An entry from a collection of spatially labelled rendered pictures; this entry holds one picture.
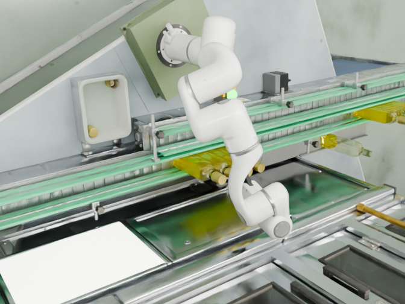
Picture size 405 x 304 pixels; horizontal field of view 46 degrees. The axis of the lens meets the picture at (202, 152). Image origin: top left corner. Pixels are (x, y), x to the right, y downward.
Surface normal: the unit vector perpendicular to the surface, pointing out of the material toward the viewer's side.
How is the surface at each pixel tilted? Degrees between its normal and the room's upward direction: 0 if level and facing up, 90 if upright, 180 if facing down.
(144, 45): 2
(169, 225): 90
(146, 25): 2
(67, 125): 0
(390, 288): 90
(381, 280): 90
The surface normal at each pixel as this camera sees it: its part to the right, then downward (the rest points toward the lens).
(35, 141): 0.56, 0.26
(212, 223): -0.05, -0.94
